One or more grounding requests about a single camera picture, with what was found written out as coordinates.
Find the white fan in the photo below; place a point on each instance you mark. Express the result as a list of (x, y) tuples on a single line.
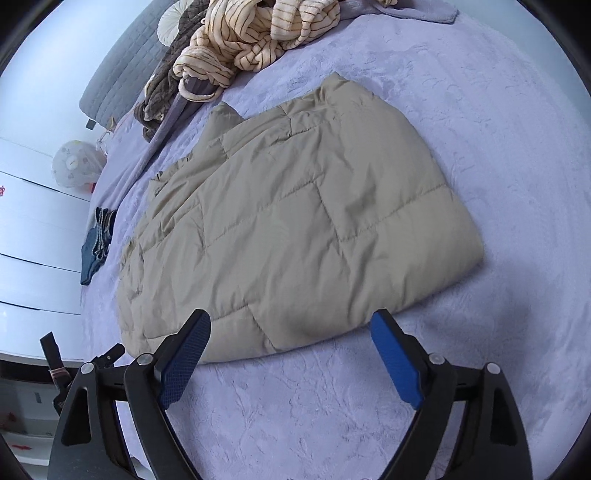
[(76, 164)]

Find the round cream cushion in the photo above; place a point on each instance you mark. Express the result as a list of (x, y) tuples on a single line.
[(168, 23)]

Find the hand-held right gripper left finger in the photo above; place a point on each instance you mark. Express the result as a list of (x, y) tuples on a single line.
[(184, 364)]

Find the grey quilted headboard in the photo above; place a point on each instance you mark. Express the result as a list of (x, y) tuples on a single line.
[(124, 69)]

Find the clothes hanger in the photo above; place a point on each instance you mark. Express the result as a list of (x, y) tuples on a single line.
[(104, 138)]

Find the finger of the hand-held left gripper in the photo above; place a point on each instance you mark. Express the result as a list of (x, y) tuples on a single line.
[(111, 354)]

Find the brown fleece garment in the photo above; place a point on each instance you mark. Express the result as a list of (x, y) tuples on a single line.
[(171, 78)]

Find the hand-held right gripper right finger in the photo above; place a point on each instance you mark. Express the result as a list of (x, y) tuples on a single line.
[(397, 360)]

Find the white plastic drawer unit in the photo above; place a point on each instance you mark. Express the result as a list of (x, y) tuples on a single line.
[(23, 415)]

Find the cream striped fleece garment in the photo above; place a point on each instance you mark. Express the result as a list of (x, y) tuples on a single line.
[(249, 41)]

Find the folded blue jeans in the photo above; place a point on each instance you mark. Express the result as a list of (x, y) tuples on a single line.
[(97, 244)]

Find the khaki puffer jacket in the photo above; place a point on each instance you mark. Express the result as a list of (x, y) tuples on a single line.
[(295, 221)]

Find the purple bed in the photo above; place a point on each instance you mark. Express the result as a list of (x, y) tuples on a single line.
[(485, 184)]

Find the white wardrobe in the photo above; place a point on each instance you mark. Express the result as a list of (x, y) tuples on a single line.
[(37, 240)]

